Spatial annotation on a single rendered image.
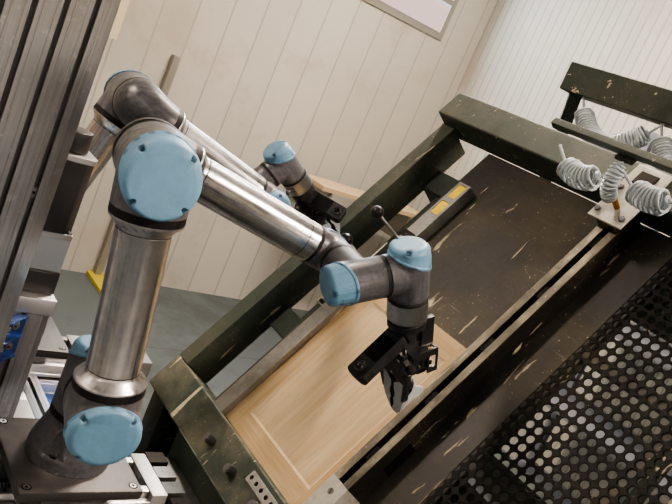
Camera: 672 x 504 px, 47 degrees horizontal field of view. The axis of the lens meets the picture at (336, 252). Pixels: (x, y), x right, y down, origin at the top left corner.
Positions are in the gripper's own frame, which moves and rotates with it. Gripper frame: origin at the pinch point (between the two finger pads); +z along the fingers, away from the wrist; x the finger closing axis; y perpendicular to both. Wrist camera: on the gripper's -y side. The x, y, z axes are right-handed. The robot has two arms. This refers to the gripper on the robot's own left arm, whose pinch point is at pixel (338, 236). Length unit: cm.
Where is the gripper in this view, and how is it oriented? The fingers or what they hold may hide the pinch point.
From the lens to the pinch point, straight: 222.2
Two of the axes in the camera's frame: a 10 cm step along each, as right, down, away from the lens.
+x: -5.2, 7.5, -4.0
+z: 4.3, 6.4, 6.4
